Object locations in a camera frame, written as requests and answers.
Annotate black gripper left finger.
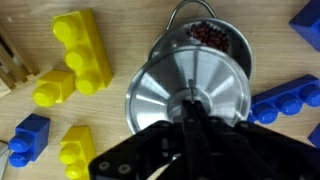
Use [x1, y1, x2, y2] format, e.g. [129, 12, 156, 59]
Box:
[89, 99, 198, 180]

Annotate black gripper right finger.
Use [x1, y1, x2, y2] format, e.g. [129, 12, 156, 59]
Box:
[194, 99, 320, 180]

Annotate silver round pot lid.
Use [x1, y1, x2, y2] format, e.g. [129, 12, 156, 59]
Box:
[124, 44, 252, 136]

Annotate silver metal pot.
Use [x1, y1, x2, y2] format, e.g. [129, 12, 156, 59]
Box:
[146, 0, 255, 82]

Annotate blue slim three-stud block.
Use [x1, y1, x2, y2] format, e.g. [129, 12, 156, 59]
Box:
[247, 73, 320, 125]

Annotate blue large eight-stud block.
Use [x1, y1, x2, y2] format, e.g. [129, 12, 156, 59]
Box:
[307, 122, 320, 150]

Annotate yellow three-stud toy block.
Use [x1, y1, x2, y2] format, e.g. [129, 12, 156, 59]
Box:
[58, 125, 98, 180]

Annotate yellow short toy block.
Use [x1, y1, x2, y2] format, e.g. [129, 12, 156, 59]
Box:
[32, 69, 76, 108]

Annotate blue two-stud toy block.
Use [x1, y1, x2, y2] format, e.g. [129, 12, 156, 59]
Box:
[7, 112, 52, 169]

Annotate dark red beads pile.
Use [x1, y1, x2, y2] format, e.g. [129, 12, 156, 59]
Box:
[189, 21, 232, 53]

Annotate yellow long three-stud block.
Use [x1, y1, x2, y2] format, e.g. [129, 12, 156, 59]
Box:
[51, 7, 114, 96]

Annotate blue four-stud toy block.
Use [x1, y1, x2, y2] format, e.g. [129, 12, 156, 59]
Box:
[288, 0, 320, 53]

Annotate wooden condiment caddy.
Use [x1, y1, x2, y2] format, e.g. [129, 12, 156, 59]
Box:
[0, 29, 41, 98]

